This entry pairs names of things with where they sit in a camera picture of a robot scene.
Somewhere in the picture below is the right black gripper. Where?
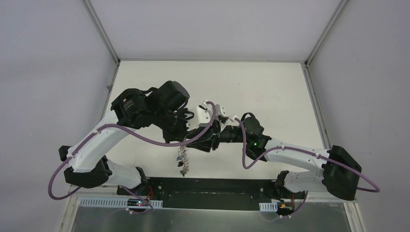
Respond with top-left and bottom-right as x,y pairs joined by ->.
186,117 -> 249,153

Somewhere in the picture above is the round metal keyring disc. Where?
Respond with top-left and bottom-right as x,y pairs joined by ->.
176,145 -> 189,176

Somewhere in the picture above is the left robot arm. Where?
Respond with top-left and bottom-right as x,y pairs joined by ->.
59,81 -> 190,196

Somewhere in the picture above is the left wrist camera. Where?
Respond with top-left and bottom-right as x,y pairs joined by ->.
188,101 -> 213,130

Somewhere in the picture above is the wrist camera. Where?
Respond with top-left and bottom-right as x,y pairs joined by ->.
188,101 -> 213,130
216,104 -> 235,124

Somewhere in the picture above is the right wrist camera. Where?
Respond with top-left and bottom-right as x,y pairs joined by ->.
216,104 -> 235,124

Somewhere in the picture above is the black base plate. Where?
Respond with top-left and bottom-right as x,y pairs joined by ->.
132,177 -> 306,211

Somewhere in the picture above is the right white cable duct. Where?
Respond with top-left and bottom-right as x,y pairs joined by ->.
259,202 -> 278,212

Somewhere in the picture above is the white cable duct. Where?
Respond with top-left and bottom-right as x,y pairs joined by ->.
79,197 -> 150,209
259,202 -> 278,212

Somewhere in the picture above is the left white cable duct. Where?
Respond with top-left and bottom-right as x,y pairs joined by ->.
79,197 -> 150,209

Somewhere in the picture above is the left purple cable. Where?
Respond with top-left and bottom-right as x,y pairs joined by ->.
48,101 -> 217,201

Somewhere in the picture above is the purple cable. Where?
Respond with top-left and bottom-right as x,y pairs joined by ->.
234,117 -> 381,193
48,101 -> 217,201

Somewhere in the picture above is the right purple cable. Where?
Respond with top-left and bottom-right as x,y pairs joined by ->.
234,117 -> 381,193

